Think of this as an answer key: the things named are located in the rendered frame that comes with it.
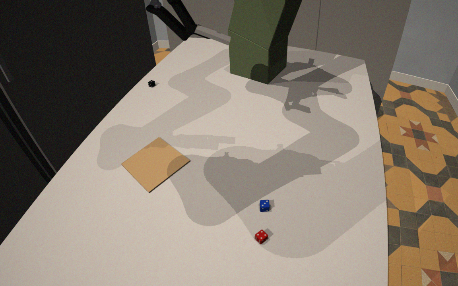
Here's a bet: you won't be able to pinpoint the blue die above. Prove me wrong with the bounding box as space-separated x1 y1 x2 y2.
260 200 270 212

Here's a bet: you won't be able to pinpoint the tan flat square mat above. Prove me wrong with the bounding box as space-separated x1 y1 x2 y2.
122 137 190 193

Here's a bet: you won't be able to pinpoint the red die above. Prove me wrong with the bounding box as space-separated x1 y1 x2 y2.
255 230 268 244

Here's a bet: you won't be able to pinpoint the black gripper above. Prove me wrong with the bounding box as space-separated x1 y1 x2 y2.
146 0 231 45

